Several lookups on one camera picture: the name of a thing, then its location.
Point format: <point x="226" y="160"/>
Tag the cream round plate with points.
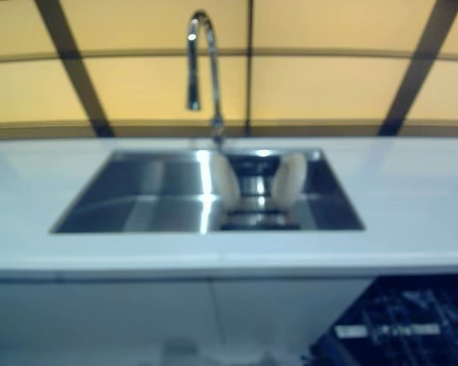
<point x="225" y="183"/>
<point x="288" y="179"/>

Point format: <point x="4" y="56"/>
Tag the black sink dish rack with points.
<point x="259" y="221"/>

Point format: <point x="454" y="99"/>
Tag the stainless steel sink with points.
<point x="137" y="190"/>

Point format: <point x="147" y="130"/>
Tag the chrome gooseneck faucet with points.
<point x="192" y="76"/>

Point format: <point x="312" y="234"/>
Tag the white cabinet door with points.
<point x="99" y="316"/>
<point x="282" y="312"/>

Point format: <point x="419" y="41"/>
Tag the yellow dark-framed window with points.
<point x="328" y="84"/>

